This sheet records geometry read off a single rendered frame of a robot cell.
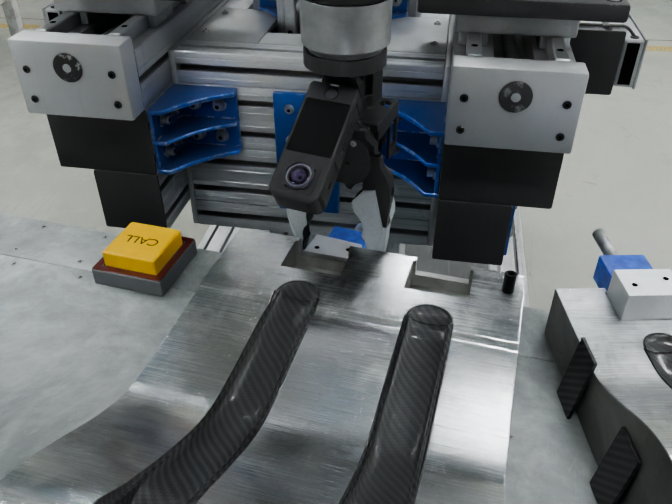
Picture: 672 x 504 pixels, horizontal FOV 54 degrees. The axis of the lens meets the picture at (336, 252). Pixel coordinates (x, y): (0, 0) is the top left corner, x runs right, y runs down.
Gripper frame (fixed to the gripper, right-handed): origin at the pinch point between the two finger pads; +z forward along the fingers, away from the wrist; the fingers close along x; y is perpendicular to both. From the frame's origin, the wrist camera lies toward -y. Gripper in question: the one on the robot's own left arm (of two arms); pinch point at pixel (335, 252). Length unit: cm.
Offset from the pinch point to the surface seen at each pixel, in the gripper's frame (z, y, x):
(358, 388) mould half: -3.8, -19.3, -9.6
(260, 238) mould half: -4.4, -6.2, 4.9
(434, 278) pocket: -2.8, -4.0, -11.0
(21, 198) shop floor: 85, 95, 161
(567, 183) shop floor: 85, 181, -20
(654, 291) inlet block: -3.6, 0.3, -28.7
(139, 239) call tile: 0.9, -4.6, 20.4
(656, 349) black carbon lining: -0.5, -3.3, -29.7
